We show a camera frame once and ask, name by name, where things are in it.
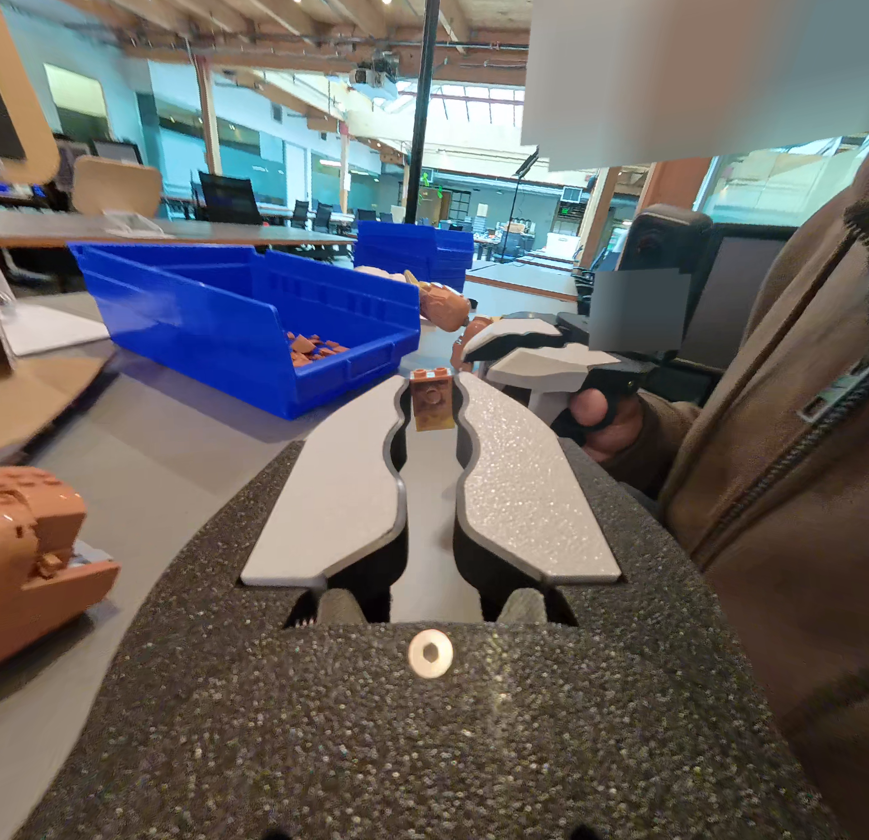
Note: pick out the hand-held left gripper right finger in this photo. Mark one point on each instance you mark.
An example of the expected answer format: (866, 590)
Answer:
(530, 508)

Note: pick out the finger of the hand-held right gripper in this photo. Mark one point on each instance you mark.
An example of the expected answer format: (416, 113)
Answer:
(564, 365)
(513, 333)

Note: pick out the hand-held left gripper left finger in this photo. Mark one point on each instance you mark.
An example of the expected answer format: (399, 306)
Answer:
(333, 508)

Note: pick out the small brown brick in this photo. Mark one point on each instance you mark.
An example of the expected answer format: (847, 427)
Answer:
(433, 401)

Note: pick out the blue plastic bin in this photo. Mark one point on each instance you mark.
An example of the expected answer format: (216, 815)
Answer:
(190, 297)

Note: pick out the person's right forearm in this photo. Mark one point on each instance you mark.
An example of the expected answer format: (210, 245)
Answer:
(679, 453)

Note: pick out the tan brick animal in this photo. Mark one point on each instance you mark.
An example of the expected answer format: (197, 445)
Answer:
(466, 341)

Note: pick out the brown toy figure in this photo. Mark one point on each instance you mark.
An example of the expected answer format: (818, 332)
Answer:
(437, 304)

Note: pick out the black monitor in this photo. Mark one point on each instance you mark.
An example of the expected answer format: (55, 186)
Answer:
(740, 297)

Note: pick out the stack of blue bins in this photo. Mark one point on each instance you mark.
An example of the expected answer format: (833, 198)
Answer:
(421, 253)

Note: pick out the pile of brown bricks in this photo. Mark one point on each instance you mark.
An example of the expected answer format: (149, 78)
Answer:
(315, 349)

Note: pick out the black pole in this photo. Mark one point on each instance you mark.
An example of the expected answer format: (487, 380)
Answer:
(425, 94)

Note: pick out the ceiling projector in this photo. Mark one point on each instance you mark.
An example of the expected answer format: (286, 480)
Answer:
(378, 75)

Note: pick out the black office chair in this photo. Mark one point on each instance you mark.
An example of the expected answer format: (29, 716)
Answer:
(228, 197)

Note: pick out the wooden background table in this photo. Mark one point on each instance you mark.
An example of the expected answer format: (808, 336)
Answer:
(163, 230)

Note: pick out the white screen stand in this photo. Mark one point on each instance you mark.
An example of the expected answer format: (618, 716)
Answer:
(48, 329)

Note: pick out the tan chair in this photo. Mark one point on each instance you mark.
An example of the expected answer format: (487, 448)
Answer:
(116, 186)

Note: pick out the wood-framed black screen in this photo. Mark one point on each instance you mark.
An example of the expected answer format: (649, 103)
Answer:
(25, 107)

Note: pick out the wooden post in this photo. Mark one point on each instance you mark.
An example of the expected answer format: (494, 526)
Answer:
(208, 114)

